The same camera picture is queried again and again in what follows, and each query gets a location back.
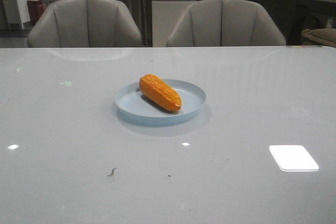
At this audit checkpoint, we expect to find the orange toy corn cob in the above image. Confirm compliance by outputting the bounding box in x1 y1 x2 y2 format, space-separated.
139 74 182 112

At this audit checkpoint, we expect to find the light blue round plate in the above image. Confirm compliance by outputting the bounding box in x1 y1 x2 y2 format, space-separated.
115 78 206 126

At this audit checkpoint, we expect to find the right beige upholstered chair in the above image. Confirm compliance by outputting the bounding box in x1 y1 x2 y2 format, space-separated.
166 0 286 47

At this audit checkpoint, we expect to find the beige upholstered chair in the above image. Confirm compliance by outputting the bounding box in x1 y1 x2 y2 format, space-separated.
166 0 286 47
27 0 142 48

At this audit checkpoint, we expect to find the left beige upholstered chair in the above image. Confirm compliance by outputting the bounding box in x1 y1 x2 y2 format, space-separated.
27 0 142 48

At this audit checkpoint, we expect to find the tan cushion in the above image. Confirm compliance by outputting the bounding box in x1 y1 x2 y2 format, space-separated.
301 28 336 48

